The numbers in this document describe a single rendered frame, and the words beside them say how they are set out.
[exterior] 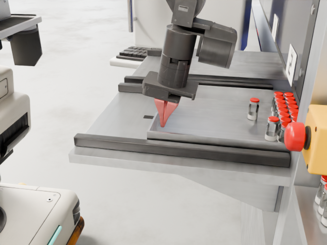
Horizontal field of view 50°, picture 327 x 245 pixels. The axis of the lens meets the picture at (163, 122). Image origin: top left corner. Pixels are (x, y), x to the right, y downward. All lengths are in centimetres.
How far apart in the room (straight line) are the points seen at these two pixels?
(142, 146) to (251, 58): 65
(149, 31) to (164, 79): 98
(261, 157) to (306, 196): 10
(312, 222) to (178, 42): 35
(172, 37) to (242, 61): 60
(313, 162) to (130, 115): 45
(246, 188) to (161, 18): 101
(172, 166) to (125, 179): 147
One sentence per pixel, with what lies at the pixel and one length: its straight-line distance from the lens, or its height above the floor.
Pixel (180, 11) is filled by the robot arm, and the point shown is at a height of 113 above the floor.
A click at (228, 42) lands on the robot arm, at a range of 63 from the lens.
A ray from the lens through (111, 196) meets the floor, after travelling 197.
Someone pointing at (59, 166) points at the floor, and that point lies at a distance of 227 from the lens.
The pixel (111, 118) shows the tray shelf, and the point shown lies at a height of 88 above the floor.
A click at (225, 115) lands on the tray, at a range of 80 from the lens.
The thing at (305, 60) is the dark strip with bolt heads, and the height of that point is 106.
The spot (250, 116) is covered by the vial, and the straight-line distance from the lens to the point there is 79.
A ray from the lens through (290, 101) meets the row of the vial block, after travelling 80.
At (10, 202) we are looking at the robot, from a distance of 160.
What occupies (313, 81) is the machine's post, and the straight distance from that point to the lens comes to 54.
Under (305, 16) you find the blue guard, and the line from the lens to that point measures 66.
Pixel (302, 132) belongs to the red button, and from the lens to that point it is 49.
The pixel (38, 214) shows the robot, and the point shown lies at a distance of 151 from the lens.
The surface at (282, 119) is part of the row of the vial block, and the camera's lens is 71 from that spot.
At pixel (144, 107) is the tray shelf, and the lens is 84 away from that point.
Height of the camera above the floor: 123
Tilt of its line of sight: 27 degrees down
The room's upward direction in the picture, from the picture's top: straight up
